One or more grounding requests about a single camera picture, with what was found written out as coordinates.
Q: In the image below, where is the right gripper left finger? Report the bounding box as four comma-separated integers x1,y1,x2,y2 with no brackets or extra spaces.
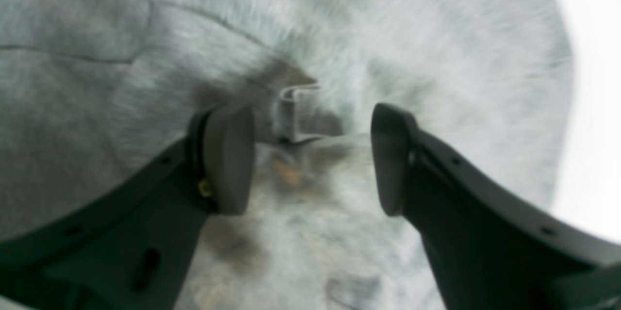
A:
1,105,255,310

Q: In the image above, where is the grey T-shirt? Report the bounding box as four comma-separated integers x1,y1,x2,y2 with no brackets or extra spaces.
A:
1,0,573,310

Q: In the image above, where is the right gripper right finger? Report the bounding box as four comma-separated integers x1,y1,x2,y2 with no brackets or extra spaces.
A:
371,103,621,310

